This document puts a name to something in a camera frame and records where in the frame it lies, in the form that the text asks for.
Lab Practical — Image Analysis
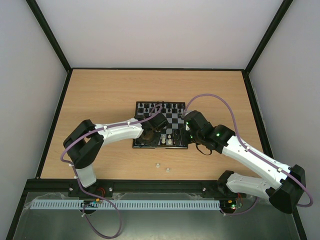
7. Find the controller circuit board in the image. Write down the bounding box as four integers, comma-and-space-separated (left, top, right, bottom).
79, 198, 103, 209
219, 198, 244, 211

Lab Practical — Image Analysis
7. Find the left controller circuit board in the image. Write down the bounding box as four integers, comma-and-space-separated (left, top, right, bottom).
79, 198, 103, 209

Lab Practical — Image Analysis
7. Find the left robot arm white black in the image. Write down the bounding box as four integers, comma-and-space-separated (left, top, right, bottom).
60, 113, 169, 188

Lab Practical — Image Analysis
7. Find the black aluminium frame rail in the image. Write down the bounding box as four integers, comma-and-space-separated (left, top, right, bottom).
24, 179, 249, 200

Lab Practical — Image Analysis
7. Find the clear plastic sheet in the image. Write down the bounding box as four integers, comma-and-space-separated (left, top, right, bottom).
13, 193, 299, 240

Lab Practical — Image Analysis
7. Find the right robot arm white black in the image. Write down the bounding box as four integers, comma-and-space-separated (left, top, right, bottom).
172, 110, 306, 214

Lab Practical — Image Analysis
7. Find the black and silver chessboard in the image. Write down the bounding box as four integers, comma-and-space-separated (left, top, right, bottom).
132, 101, 188, 149

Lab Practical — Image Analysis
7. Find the right controller circuit board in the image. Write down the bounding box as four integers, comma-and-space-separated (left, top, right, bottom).
219, 198, 244, 211

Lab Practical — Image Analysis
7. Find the light blue slotted cable duct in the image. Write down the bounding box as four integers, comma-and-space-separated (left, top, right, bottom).
30, 199, 221, 211

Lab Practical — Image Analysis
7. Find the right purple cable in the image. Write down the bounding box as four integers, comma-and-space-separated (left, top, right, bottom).
182, 93, 314, 216

